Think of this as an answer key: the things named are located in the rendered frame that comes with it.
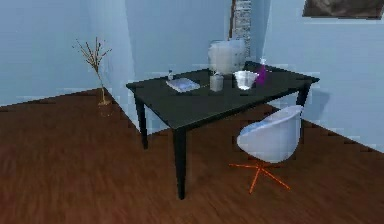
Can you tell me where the black square table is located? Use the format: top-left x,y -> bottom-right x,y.
125,60 -> 321,201

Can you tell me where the small grey cup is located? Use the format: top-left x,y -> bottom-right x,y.
209,72 -> 225,93

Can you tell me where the clear glass bowl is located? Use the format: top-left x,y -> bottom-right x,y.
232,70 -> 259,91

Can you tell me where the large white glass jar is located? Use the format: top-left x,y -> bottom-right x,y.
207,39 -> 247,76

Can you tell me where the purple spray bottle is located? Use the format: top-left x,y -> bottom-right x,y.
256,57 -> 268,86

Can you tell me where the white tub chair orange base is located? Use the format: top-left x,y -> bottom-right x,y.
228,104 -> 305,195

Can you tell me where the dry twig plant in vase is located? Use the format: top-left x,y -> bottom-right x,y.
72,36 -> 114,118

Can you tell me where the grey brick wall panel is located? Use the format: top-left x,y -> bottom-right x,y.
228,0 -> 253,59

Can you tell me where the dark framed wall picture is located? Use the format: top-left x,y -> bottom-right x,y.
302,0 -> 384,20

